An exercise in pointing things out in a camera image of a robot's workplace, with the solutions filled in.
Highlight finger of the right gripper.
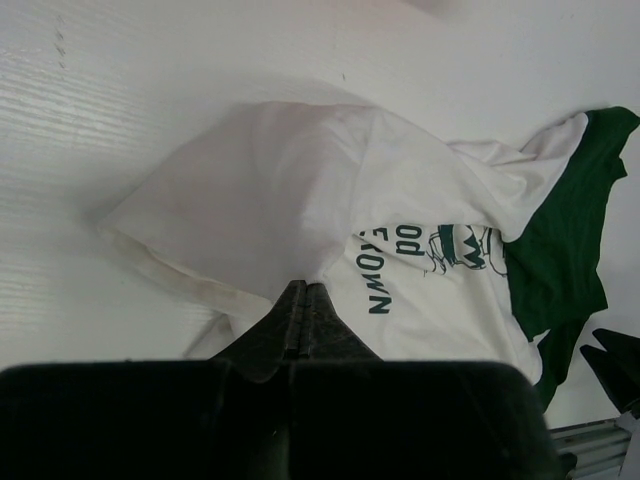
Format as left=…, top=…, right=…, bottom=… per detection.
left=580, top=345, right=633, bottom=413
left=593, top=328, right=639, bottom=380

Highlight cream and green t-shirt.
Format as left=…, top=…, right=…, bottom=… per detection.
left=100, top=102, right=639, bottom=404

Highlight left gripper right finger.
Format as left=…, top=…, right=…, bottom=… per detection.
left=298, top=283, right=380, bottom=361

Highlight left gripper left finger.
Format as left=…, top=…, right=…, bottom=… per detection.
left=212, top=280, right=306, bottom=384

